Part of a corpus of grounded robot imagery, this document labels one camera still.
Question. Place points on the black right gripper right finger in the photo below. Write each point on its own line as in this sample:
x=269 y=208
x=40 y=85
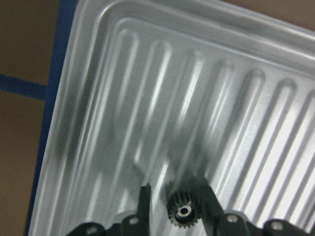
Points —
x=210 y=210

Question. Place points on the ribbed metal tray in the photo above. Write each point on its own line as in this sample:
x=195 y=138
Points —
x=161 y=92

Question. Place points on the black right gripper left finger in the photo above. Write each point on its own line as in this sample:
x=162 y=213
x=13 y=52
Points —
x=143 y=210

